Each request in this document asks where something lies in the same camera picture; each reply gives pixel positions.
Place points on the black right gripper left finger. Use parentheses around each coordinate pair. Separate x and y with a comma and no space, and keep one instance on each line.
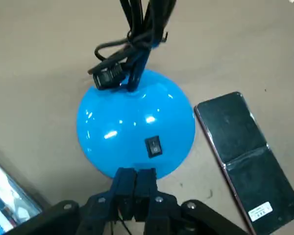
(122,186)

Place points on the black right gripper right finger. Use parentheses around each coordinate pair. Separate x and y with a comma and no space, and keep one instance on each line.
(147,186)

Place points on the blue desk lamp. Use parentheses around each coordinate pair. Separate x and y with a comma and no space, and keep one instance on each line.
(127,122)

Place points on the black folding phone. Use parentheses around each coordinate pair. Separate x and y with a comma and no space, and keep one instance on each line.
(245,151)

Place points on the comic magazine with orange figure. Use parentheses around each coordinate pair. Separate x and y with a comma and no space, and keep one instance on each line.
(5,195)

